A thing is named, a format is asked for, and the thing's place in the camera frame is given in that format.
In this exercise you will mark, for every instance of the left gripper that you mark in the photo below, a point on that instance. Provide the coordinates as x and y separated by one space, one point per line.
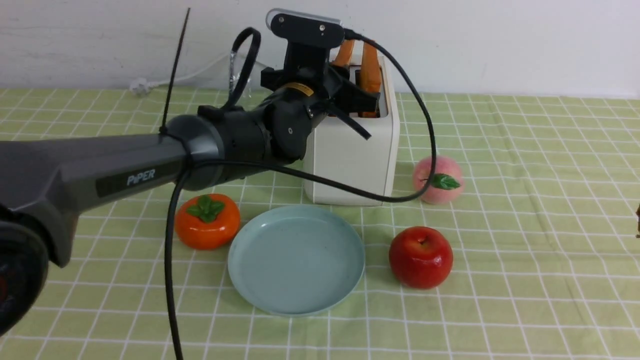
334 85

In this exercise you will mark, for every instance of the toast slice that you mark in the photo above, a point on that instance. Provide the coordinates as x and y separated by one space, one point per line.
344 55
370 78

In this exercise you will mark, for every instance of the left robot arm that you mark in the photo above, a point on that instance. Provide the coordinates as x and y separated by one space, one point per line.
47 184

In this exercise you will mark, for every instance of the white toaster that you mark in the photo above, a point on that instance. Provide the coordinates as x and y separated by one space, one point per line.
336 152

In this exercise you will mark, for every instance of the pink peach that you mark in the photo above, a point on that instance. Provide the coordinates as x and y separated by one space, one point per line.
447 183

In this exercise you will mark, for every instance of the light blue plate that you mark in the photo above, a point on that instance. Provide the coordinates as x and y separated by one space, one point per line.
296 261

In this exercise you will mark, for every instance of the red apple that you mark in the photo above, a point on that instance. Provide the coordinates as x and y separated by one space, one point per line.
420 257

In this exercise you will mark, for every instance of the orange persimmon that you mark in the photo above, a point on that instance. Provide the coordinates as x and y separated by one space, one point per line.
207 222

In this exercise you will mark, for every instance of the green checkered tablecloth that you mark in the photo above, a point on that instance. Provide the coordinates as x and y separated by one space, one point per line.
546 258

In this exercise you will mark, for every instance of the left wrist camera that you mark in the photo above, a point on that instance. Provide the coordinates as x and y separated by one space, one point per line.
310 38

